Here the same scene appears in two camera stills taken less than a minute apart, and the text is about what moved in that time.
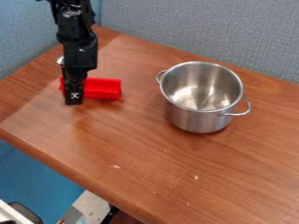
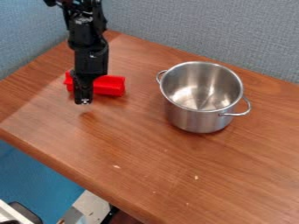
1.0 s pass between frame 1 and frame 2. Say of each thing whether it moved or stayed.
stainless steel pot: stayed
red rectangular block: moved
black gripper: moved
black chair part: stayed
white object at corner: stayed
